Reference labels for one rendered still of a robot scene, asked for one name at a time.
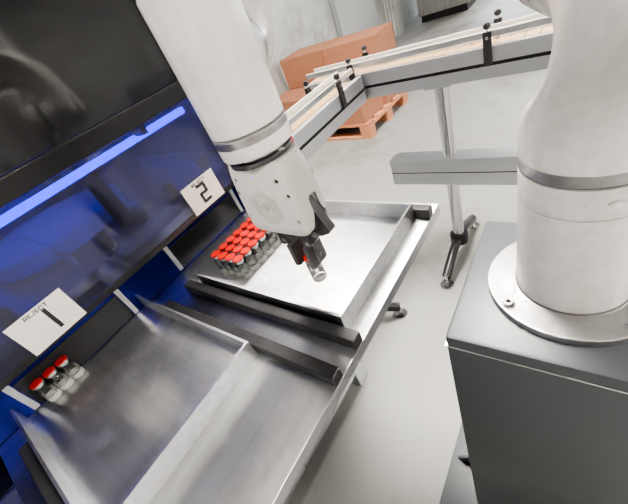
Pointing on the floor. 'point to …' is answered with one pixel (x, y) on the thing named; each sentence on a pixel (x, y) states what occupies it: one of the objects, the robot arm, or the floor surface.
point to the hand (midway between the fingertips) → (307, 249)
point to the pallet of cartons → (337, 50)
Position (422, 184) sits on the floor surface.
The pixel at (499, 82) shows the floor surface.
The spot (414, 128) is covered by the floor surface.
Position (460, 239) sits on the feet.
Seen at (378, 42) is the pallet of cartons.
